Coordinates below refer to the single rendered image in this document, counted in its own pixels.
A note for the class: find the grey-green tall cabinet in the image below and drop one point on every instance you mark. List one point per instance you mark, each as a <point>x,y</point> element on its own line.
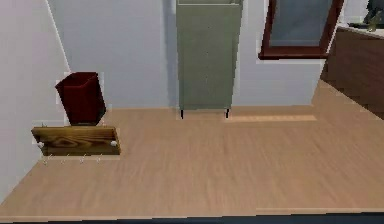
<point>207,56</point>

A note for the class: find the dark red waste bin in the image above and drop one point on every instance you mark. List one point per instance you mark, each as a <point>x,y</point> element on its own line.
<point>81,98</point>

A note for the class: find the dark red framed mirror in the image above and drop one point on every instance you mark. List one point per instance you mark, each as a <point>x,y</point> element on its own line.
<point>300,26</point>

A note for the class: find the dark brown wooden cabinet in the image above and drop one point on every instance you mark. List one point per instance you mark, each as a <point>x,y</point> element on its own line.
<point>360,66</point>

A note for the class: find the dark green house plant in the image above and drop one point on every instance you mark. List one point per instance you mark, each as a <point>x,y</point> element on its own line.
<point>374,15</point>

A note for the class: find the wooden wall hook rack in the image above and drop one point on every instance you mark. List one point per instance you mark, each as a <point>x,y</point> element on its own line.
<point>76,141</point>

